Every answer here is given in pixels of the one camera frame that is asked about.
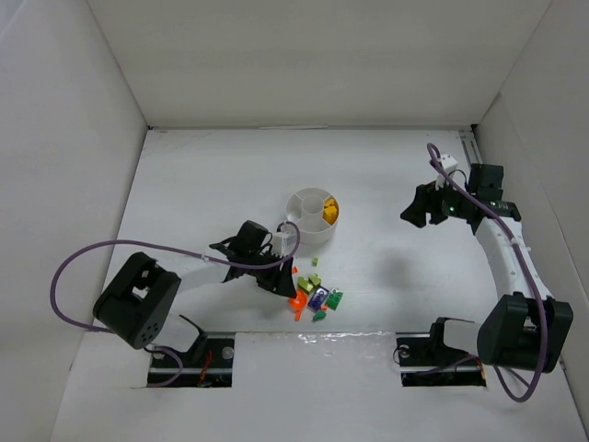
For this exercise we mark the green lego brick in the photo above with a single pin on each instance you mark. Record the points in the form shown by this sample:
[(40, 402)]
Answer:
[(334, 299)]

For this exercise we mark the blue lego plate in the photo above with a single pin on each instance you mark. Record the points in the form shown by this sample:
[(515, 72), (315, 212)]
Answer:
[(318, 298)]

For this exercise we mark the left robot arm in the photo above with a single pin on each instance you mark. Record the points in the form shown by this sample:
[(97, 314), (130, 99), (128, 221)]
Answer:
[(136, 303)]

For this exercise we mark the yellow tall lego brick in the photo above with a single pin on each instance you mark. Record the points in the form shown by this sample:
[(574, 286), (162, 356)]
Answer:
[(330, 214)]

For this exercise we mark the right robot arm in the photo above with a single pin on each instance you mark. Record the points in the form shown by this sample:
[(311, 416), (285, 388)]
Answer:
[(528, 326)]

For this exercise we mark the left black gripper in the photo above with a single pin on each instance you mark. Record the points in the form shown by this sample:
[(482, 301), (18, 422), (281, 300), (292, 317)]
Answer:
[(266, 273)]

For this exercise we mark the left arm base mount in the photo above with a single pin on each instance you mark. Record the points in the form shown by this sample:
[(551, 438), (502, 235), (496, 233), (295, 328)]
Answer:
[(209, 368)]

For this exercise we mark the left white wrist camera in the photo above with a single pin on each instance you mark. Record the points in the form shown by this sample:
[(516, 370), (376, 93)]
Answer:
[(283, 241)]

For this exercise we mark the lime lego brick left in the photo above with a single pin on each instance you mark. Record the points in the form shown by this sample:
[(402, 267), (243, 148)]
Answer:
[(305, 285)]

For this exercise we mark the yellow-orange lego brick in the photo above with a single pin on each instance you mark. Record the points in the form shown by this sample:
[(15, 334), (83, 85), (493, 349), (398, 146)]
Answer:
[(330, 201)]

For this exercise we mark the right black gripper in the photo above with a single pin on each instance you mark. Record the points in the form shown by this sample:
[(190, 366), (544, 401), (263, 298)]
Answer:
[(433, 203)]

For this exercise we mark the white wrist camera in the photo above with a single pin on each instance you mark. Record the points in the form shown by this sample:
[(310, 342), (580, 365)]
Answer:
[(446, 165), (283, 241)]

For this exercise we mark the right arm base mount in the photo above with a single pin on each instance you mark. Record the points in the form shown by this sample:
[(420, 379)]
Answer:
[(425, 362)]

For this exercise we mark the aluminium rail right side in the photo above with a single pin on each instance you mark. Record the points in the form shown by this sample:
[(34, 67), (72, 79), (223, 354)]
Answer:
[(470, 147)]

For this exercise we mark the white divided round container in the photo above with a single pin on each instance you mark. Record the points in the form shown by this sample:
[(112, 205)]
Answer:
[(305, 209)]

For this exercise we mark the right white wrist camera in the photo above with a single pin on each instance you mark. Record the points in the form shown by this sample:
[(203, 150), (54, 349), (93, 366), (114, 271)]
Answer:
[(446, 165)]

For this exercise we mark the dark green lego slope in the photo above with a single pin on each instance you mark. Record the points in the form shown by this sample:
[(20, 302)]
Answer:
[(320, 315)]

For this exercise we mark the lime lego slope brick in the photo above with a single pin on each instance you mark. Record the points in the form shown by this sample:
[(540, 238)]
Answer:
[(314, 279)]

